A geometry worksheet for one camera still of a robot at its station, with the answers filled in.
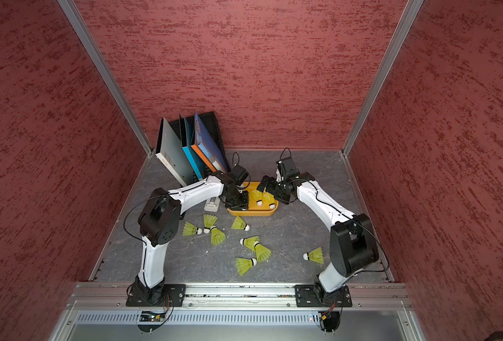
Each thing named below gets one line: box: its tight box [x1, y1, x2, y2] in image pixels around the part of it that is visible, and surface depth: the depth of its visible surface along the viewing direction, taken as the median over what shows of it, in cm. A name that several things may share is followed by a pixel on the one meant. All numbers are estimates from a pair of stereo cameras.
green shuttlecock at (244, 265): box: [235, 257, 258, 276], surface depth 81 cm
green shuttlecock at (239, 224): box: [230, 215, 251, 232], surface depth 91 cm
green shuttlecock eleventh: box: [302, 246, 324, 265], surface depth 83 cm
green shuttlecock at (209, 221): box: [203, 213, 218, 234], surface depth 91 cm
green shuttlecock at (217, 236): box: [210, 225, 226, 246], surface depth 89 cm
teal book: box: [181, 116, 207, 181], surface depth 87 cm
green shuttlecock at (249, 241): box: [239, 235, 261, 251], surface depth 86 cm
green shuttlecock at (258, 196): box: [250, 190, 264, 207], surface depth 99 cm
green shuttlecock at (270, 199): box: [262, 191, 276, 210], surface depth 99 cm
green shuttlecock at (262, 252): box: [253, 240, 273, 263], surface depth 85 cm
